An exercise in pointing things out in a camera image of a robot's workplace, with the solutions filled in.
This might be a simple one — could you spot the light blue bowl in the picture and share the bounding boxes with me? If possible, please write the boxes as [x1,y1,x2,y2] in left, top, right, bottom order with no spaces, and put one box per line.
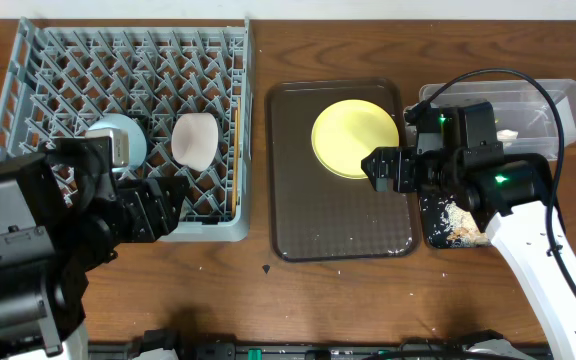
[85,113,148,173]

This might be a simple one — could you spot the yellow plate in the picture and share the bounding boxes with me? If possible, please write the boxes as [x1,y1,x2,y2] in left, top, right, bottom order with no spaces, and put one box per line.
[311,99,400,180]

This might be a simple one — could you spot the white pink bowl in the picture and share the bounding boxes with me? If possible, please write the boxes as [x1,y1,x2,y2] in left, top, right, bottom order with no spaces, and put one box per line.
[171,113,219,171]

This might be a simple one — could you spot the white napkin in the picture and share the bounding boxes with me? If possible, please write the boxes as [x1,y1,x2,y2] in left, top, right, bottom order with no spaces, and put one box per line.
[496,130,518,142]

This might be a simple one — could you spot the wooden chopstick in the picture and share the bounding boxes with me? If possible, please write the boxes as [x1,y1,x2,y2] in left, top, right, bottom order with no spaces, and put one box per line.
[231,105,240,219]
[234,96,243,167]

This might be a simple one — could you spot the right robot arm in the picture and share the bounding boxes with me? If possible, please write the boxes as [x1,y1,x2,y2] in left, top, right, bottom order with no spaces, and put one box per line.
[361,101,576,359]

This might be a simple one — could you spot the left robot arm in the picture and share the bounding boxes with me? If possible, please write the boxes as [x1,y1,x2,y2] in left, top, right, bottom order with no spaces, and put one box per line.
[0,137,190,359]

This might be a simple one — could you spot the black waste tray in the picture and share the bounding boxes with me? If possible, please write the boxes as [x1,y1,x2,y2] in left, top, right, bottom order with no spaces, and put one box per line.
[420,154,561,249]

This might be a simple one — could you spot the grey dishwasher rack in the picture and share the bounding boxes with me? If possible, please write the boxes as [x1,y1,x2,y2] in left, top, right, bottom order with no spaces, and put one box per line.
[0,19,254,242]

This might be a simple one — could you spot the rice and food scraps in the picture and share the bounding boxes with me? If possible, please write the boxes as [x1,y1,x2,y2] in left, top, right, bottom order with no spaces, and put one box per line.
[440,201,489,247]

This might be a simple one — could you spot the dark brown serving tray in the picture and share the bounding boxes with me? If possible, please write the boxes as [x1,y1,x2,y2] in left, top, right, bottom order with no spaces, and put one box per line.
[265,78,421,262]

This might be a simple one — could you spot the clear plastic bin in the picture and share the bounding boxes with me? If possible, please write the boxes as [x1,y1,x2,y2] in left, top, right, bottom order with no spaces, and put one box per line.
[403,78,576,161]

